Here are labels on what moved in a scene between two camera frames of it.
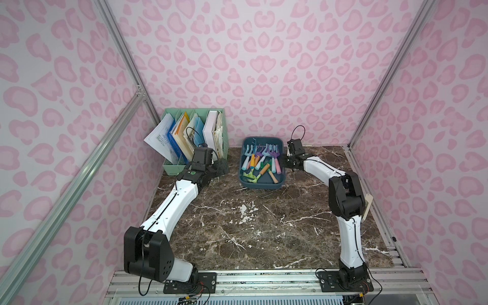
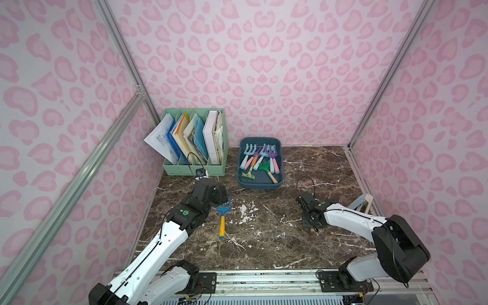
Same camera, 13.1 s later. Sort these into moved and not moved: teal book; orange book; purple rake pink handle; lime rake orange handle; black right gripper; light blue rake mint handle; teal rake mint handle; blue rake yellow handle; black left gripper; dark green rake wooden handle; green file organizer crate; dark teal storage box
Moved: black right gripper; blue rake yellow handle; black left gripper; lime rake orange handle
Not moved: teal rake mint handle; light blue rake mint handle; purple rake pink handle; teal book; green file organizer crate; dark teal storage box; dark green rake wooden handle; orange book
